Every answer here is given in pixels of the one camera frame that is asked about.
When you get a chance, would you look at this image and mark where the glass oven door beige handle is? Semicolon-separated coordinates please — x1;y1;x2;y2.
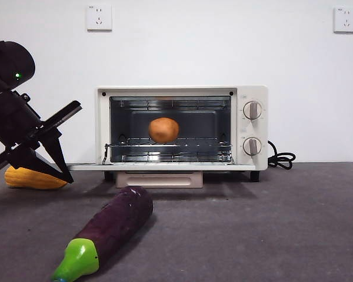
67;163;257;189

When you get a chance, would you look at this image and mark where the brown potato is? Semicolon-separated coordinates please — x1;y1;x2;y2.
148;117;180;145

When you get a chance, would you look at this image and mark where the cream Toshiba toaster oven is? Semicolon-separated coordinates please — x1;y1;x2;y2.
67;85;269;189

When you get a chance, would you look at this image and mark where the cream oven knob beige grip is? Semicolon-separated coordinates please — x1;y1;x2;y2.
242;137;262;157
242;100;264;121

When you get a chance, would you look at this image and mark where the yellow corn cob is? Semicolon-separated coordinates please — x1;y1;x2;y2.
4;166;68;190

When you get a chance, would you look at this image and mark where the purple eggplant green stem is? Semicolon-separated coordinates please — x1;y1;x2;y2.
51;186;154;282

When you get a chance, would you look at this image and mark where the white wall power socket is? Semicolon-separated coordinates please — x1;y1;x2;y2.
333;7;353;35
86;5;113;32

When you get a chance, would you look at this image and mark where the metal wire oven rack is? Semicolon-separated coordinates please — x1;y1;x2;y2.
104;99;235;164

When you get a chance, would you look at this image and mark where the black oven power cable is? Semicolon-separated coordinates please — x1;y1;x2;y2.
267;140;297;171

